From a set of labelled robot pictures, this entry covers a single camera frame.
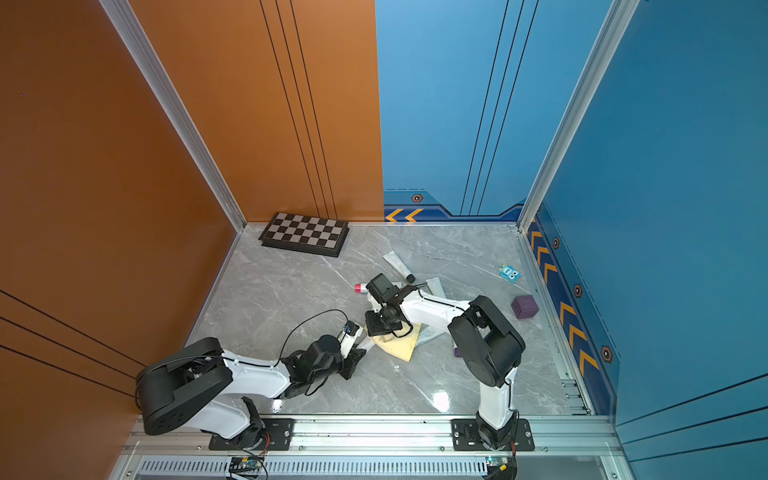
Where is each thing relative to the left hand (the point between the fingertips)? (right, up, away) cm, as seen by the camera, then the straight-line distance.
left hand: (364, 347), depth 88 cm
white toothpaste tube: (+19, +4, +2) cm, 20 cm away
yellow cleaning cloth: (+11, +1, -3) cm, 11 cm away
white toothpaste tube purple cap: (+27, 0, -3) cm, 27 cm away
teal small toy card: (+49, +21, +17) cm, 56 cm away
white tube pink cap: (-3, +16, +11) cm, 20 cm away
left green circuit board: (-27, -24, -16) cm, 39 cm away
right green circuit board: (+34, -22, -18) cm, 45 cm away
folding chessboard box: (-25, +35, +25) cm, 50 cm away
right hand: (+2, +4, +2) cm, 5 cm away
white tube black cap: (+8, +25, +20) cm, 33 cm away
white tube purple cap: (+1, +1, -1) cm, 2 cm away
